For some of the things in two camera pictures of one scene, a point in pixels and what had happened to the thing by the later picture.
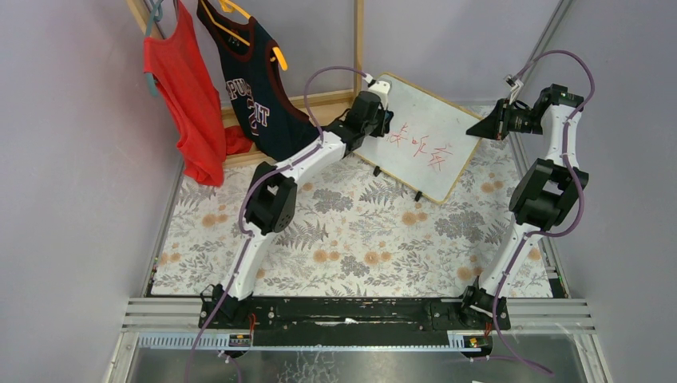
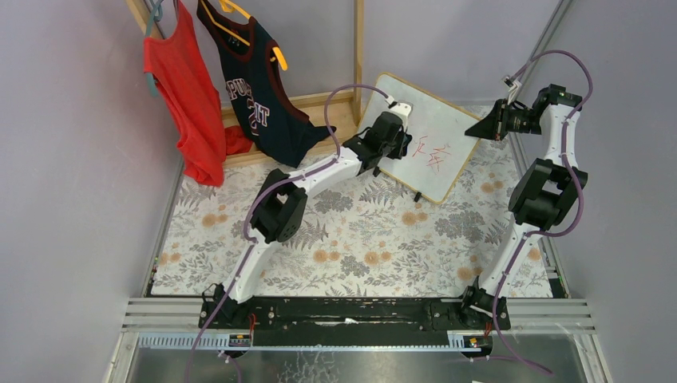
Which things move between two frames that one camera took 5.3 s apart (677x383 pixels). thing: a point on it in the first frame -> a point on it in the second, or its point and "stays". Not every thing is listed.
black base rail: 344,321 stays
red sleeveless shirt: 189,90 stays
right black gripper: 500,120 stays
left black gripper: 384,122 -> 399,143
